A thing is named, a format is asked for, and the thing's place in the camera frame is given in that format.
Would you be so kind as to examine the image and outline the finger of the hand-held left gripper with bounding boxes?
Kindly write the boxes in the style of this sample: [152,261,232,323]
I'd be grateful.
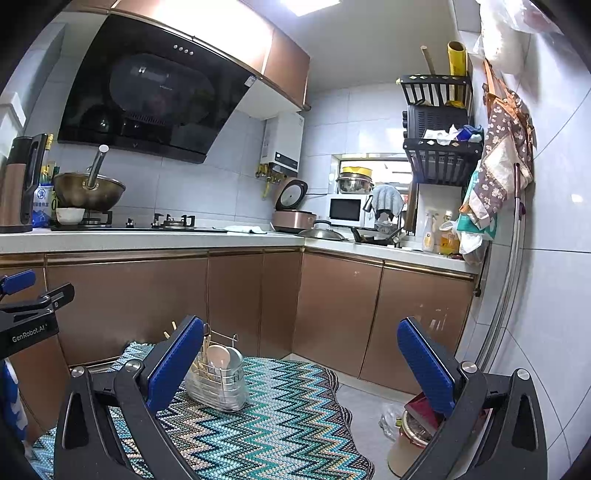
[0,269,37,296]
[0,283,75,316]

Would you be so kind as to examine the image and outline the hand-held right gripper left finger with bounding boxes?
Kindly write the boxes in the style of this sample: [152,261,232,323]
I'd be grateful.
[53,315,206,480]

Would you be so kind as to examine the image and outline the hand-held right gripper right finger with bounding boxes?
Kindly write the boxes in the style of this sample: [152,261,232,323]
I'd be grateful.
[397,316,548,480]

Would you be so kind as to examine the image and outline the row of wooden chopsticks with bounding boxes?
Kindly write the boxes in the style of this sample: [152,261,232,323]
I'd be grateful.
[163,322,219,384]

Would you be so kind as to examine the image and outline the cream spoon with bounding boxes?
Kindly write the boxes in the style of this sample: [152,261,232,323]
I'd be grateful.
[205,344,232,372]

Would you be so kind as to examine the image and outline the clear utensil holder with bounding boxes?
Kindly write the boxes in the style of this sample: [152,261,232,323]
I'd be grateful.
[184,323,250,413]

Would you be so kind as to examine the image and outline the dark red box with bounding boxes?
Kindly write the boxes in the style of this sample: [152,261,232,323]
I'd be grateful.
[404,392,439,430]

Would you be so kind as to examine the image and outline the crumpled clear plastic bag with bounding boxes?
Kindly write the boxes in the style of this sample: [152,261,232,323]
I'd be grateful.
[379,401,407,439]

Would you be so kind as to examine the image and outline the copper lower cabinets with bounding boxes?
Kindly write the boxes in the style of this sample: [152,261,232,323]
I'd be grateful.
[0,249,476,398]

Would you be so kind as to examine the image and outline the blue salt bag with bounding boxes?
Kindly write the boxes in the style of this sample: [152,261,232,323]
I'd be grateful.
[31,184,55,228]

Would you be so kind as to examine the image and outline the brown electric kettle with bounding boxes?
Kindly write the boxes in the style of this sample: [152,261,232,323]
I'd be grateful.
[0,134,49,234]

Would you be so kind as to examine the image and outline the cream plastic bucket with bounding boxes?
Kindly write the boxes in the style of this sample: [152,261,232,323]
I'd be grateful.
[387,411,444,476]

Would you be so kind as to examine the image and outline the black gas stove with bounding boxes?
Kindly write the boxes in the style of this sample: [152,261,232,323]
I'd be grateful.
[50,212,229,232]

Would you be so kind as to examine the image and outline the silver metal pole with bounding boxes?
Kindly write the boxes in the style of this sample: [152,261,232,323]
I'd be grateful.
[475,198,527,370]

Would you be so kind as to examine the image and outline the zigzag woven mat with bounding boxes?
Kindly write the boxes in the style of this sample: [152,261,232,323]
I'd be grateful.
[25,342,376,480]

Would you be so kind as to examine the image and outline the white spray bottle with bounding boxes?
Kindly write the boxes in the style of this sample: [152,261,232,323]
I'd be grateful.
[421,210,439,252]

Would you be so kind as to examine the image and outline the black frying pan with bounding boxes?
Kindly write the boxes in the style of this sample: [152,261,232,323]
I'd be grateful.
[350,225,402,247]

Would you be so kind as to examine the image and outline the steel wok lid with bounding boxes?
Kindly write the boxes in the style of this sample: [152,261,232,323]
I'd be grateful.
[297,220,347,241]

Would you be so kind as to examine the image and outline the grey-blue towel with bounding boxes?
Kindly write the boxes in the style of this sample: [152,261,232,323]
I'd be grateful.
[370,185,404,220]

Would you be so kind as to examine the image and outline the white microwave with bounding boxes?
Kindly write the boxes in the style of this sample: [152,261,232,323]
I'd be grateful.
[329,196,374,228]

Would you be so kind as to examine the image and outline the copper rice cooker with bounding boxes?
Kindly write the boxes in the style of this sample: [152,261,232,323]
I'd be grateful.
[271,179,318,234]

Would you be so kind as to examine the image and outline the steel mixing bowl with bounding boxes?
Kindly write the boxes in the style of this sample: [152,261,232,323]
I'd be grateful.
[335,175,375,195]

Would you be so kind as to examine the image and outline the yellow gas pipe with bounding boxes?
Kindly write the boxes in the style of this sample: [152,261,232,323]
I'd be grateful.
[256,166,284,199]

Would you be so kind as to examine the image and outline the black metal shelf rack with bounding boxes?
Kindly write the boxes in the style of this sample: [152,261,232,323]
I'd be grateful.
[396,74,483,241]

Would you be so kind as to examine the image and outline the black glass range hood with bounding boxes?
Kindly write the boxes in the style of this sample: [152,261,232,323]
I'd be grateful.
[56,14,254,164]

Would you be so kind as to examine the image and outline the white rag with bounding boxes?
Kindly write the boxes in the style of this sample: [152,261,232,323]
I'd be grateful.
[422,124,460,146]

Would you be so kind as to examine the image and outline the floral brown apron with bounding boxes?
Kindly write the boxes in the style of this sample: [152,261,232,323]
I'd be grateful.
[462,85,536,232]

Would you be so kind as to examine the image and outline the white water heater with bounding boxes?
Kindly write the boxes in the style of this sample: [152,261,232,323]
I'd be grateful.
[261,111,304,178]

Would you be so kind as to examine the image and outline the yellow roll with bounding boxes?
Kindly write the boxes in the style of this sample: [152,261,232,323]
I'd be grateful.
[447,41,469,109]

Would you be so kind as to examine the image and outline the copper upper cabinet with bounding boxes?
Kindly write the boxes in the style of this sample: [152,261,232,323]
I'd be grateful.
[111,0,311,112]

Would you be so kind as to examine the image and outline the hanging white plastic bag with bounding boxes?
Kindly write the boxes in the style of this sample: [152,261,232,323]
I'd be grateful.
[473,0,566,77]

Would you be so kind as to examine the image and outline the ceiling light panel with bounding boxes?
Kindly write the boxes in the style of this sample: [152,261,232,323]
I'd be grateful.
[279,0,351,17]

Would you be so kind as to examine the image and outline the brass wok with handle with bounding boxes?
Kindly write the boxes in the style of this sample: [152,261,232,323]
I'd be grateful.
[53,144,127,209]

